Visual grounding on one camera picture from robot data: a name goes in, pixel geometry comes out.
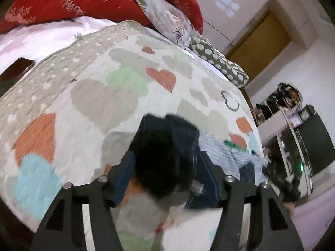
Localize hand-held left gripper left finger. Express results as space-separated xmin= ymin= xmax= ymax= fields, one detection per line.
xmin=29 ymin=151 xmax=137 ymax=251

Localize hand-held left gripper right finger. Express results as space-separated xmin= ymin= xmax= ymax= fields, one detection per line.
xmin=197 ymin=152 xmax=304 ymax=251

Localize dark navy pants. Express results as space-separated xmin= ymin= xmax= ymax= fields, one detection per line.
xmin=131 ymin=113 xmax=228 ymax=211

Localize blue white striped cloth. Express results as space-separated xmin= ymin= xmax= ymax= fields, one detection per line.
xmin=199 ymin=131 xmax=269 ymax=189

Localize dark green panel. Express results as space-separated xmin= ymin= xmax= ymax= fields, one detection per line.
xmin=284 ymin=112 xmax=335 ymax=176

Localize white shelf unit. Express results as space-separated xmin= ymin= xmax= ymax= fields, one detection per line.
xmin=255 ymin=94 xmax=316 ymax=196

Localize heart print blanket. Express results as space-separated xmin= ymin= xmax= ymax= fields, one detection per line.
xmin=0 ymin=21 xmax=265 ymax=251

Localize black orange bag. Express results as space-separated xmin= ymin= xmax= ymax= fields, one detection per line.
xmin=277 ymin=82 xmax=303 ymax=108

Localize green polka dot pillow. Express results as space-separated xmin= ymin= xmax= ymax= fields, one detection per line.
xmin=189 ymin=35 xmax=249 ymax=89

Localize wooden door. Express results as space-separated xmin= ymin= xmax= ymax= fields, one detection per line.
xmin=226 ymin=10 xmax=292 ymax=64

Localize dark brown flat object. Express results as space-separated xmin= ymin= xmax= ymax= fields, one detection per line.
xmin=0 ymin=58 xmax=36 ymax=85

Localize grey floral pillow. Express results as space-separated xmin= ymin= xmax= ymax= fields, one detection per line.
xmin=131 ymin=0 xmax=202 ymax=51

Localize pale pink bed sheet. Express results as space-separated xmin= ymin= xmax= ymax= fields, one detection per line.
xmin=0 ymin=16 xmax=229 ymax=80

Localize white glossy wardrobe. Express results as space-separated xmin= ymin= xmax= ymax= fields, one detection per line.
xmin=120 ymin=0 xmax=290 ymax=56

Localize red pillow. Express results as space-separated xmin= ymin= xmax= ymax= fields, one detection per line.
xmin=153 ymin=0 xmax=204 ymax=35

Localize red printed quilt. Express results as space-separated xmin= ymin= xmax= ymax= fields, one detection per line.
xmin=0 ymin=0 xmax=155 ymax=35

